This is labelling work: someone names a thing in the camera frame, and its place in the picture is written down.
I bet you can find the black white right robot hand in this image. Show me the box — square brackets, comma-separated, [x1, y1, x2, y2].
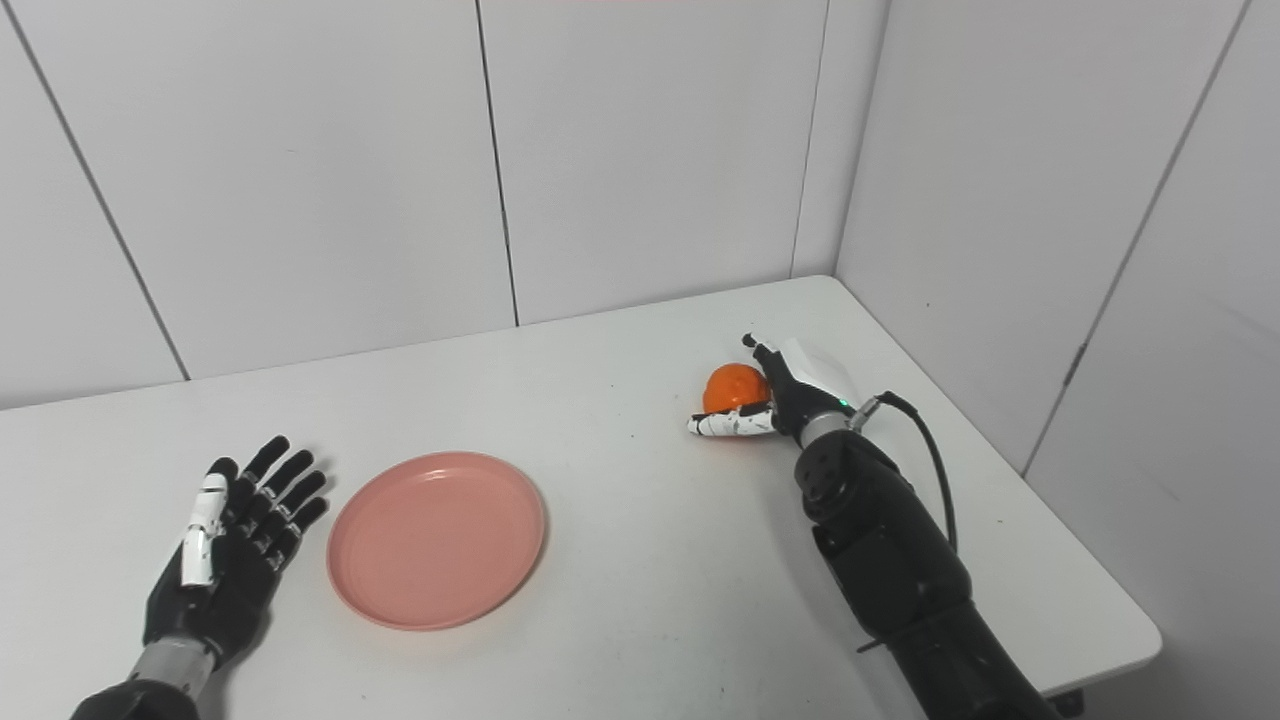
[687, 333, 863, 441]

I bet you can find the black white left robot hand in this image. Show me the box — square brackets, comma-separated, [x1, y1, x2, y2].
[142, 435, 331, 669]

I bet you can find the orange fruit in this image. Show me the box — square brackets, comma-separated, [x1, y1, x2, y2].
[702, 363, 773, 415]

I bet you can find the pink round plate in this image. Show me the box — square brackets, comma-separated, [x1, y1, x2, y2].
[327, 451, 547, 632]

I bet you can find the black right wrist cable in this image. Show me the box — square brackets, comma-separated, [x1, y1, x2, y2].
[850, 391, 959, 556]

